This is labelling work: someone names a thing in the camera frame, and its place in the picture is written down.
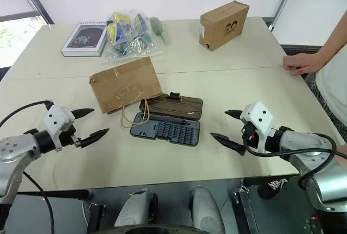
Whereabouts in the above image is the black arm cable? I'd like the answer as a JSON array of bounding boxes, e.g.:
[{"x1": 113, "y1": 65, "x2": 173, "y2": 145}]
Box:
[
  {"x1": 0, "y1": 99, "x2": 56, "y2": 234},
  {"x1": 242, "y1": 129, "x2": 338, "y2": 190}
]

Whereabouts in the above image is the person in white shirt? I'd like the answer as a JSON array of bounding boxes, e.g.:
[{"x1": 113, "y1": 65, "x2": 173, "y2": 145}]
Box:
[{"x1": 303, "y1": 50, "x2": 347, "y2": 140}]

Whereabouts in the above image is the black metal stand post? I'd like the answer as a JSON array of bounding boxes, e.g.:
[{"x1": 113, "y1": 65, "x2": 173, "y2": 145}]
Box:
[{"x1": 230, "y1": 186, "x2": 261, "y2": 234}]

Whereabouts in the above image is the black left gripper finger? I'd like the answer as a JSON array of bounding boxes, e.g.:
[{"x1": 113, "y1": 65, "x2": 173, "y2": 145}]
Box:
[
  {"x1": 71, "y1": 107, "x2": 95, "y2": 119},
  {"x1": 79, "y1": 128, "x2": 110, "y2": 149}
]

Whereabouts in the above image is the pale green plastic tool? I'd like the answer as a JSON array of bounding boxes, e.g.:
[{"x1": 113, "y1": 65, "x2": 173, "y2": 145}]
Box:
[{"x1": 149, "y1": 16, "x2": 172, "y2": 46}]

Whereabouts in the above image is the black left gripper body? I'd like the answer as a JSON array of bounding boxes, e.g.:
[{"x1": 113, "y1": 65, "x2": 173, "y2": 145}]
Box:
[{"x1": 58, "y1": 124, "x2": 82, "y2": 148}]

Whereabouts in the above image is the black rectangular case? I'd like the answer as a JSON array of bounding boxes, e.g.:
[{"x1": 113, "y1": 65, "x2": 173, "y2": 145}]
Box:
[{"x1": 130, "y1": 91, "x2": 204, "y2": 147}]

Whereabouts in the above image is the grey hardcover photo book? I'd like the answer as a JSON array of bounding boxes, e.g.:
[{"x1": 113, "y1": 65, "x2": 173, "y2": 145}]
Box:
[{"x1": 60, "y1": 21, "x2": 108, "y2": 58}]

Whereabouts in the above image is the silver rounded robot shell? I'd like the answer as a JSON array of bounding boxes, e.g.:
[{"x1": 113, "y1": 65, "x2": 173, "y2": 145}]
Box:
[
  {"x1": 113, "y1": 189, "x2": 158, "y2": 228},
  {"x1": 189, "y1": 186, "x2": 226, "y2": 234}
]

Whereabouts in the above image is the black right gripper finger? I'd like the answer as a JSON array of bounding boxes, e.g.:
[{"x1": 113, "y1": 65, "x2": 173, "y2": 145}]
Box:
[
  {"x1": 210, "y1": 132, "x2": 247, "y2": 157},
  {"x1": 224, "y1": 109, "x2": 243, "y2": 121}
]

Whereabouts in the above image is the brown cardboard box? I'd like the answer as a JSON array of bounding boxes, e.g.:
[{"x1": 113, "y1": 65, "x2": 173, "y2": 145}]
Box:
[{"x1": 199, "y1": 0, "x2": 250, "y2": 52}]

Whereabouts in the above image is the person's left hand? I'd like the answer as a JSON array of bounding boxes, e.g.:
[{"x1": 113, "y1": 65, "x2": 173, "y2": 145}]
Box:
[{"x1": 336, "y1": 143, "x2": 347, "y2": 162}]

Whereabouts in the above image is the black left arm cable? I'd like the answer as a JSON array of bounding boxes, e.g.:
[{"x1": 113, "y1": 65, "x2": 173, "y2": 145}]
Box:
[{"x1": 0, "y1": 99, "x2": 56, "y2": 234}]

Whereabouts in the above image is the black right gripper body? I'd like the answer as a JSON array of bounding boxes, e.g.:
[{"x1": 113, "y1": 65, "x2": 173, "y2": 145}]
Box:
[{"x1": 241, "y1": 121, "x2": 260, "y2": 154}]

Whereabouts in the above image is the person's right hand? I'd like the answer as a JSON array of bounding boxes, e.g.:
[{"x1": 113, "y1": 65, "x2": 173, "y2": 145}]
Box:
[{"x1": 282, "y1": 52, "x2": 325, "y2": 77}]

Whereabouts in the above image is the clear plastic bag of items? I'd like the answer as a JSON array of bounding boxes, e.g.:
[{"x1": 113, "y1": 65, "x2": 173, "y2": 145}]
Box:
[{"x1": 101, "y1": 9, "x2": 163, "y2": 61}]

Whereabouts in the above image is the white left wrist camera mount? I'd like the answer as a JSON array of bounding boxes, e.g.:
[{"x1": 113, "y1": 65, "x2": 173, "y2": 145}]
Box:
[{"x1": 43, "y1": 104, "x2": 76, "y2": 153}]

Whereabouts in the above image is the dark low furniture piece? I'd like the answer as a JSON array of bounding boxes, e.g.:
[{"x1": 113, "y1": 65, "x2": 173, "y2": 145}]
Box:
[{"x1": 280, "y1": 44, "x2": 324, "y2": 56}]

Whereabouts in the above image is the grey metal frame post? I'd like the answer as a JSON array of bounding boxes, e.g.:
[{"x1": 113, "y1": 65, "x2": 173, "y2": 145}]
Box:
[{"x1": 270, "y1": 0, "x2": 298, "y2": 29}]

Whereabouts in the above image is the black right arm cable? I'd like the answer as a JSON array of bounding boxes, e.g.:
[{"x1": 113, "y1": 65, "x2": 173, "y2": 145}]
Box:
[{"x1": 242, "y1": 129, "x2": 338, "y2": 190}]

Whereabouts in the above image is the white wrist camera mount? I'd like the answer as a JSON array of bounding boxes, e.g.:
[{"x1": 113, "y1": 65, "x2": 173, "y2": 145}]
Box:
[
  {"x1": 43, "y1": 104, "x2": 76, "y2": 153},
  {"x1": 239, "y1": 101, "x2": 275, "y2": 154}
]

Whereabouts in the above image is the brown paper bag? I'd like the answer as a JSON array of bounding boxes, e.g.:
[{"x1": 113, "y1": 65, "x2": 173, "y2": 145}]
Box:
[{"x1": 89, "y1": 56, "x2": 163, "y2": 130}]

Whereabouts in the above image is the black shoe with white print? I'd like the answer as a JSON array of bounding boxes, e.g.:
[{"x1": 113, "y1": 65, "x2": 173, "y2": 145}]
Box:
[{"x1": 257, "y1": 178, "x2": 289, "y2": 200}]

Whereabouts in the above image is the black metal bracket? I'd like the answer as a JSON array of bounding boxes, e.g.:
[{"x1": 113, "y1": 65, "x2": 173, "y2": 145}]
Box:
[{"x1": 87, "y1": 203, "x2": 107, "y2": 232}]

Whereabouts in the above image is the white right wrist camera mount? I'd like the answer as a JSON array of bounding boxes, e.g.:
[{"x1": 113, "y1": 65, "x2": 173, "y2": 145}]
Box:
[{"x1": 239, "y1": 101, "x2": 275, "y2": 154}]

